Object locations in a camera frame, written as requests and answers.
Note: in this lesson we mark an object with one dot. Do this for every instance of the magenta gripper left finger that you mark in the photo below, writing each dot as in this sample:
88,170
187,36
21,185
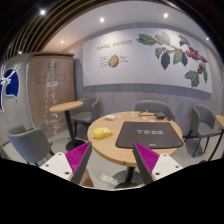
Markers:
71,165

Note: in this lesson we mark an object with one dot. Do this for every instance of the grey chair right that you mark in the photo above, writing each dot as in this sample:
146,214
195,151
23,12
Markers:
202,123

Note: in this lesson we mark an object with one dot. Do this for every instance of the blue deer logo sign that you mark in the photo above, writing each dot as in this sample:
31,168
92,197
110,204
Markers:
9,83

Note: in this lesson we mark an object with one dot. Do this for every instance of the black desk mat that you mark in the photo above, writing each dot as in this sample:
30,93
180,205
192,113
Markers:
154,135

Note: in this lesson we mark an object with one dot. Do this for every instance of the yellow mouse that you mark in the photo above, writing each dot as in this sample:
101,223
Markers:
102,132

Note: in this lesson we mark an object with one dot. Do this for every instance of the white small box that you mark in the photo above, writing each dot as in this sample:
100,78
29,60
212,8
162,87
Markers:
110,117

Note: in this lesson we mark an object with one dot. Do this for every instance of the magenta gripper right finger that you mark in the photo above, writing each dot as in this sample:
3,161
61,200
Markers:
153,166

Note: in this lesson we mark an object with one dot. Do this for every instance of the grey chair behind table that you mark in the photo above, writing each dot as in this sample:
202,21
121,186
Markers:
154,106

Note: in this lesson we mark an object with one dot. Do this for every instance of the coffee cherries wall poster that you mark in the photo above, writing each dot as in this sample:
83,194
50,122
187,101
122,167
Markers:
146,56

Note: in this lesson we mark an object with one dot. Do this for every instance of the grey chair back left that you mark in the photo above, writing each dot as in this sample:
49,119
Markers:
87,113

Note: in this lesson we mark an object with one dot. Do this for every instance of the black device with cable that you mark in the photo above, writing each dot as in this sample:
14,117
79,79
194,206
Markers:
160,115

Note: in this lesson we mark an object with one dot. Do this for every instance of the grey chair front left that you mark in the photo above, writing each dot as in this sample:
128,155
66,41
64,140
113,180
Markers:
32,145

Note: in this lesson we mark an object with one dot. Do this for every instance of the small round wooden table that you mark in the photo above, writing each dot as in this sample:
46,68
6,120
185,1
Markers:
66,108

